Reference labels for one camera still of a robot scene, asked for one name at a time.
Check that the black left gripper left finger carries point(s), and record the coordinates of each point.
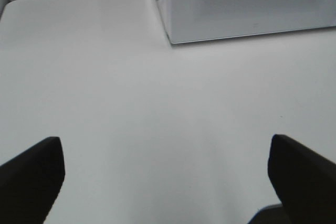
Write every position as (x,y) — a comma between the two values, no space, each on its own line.
(31,182)

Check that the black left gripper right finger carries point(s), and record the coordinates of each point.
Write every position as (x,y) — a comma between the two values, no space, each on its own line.
(303,180)

